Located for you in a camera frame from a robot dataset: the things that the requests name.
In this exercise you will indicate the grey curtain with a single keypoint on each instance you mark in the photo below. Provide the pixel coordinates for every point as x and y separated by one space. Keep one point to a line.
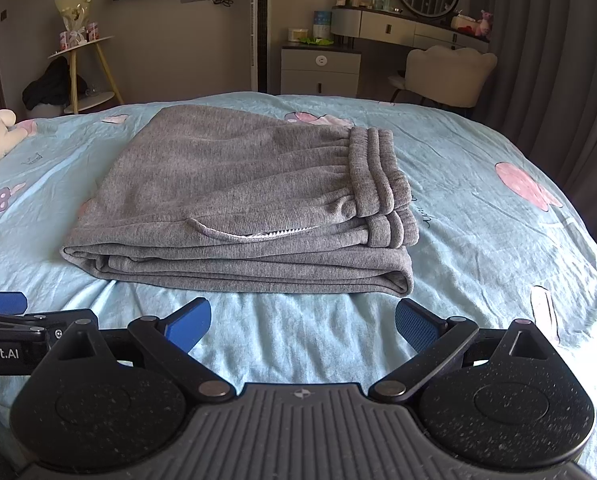
553 85

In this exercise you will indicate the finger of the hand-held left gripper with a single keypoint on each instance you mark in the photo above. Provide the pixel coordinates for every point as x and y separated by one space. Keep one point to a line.
1 302

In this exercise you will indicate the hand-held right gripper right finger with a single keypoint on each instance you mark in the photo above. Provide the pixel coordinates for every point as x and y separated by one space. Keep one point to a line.
418 327

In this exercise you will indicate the red white tissue box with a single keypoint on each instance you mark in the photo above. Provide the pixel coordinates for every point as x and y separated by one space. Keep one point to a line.
463 23

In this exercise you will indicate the grey nightstand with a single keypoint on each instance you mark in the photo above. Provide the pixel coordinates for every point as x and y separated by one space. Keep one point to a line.
321 72

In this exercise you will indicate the round yellow-legged side table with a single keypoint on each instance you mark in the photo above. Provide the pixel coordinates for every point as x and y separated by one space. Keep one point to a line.
86 42

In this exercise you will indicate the yellow wrapped bouquet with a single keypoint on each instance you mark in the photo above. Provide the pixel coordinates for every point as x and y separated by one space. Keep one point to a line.
73 15

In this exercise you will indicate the cream shell-back chair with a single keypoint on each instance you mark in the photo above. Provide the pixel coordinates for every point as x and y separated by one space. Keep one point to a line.
448 75

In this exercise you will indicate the white small box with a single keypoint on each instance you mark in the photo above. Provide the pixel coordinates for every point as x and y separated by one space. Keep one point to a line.
298 35

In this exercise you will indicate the grey pants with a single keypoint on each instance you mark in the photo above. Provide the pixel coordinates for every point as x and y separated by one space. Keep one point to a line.
203 185

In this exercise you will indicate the pink cup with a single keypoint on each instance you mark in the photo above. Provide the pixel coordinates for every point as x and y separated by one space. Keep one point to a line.
94 31
64 41

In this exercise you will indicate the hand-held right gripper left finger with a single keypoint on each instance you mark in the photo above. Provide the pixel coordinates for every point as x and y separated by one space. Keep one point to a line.
188 325

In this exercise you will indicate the white round bin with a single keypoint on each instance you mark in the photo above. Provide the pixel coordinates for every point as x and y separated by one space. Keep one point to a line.
46 109

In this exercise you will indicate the blue white canister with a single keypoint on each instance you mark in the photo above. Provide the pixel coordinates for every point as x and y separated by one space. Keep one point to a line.
322 24

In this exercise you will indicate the black bag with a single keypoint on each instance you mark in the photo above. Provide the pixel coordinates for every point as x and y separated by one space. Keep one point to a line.
48 87

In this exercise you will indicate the green packet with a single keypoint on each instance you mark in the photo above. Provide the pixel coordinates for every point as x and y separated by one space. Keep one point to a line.
317 41

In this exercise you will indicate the grey dressing table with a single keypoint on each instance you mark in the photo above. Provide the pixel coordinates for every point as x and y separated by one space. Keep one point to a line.
378 25

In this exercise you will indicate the blue printed bed sheet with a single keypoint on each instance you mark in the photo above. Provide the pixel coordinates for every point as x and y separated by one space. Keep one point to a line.
478 260

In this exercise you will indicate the pink plush toy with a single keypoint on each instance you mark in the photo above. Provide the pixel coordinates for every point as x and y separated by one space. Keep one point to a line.
484 22

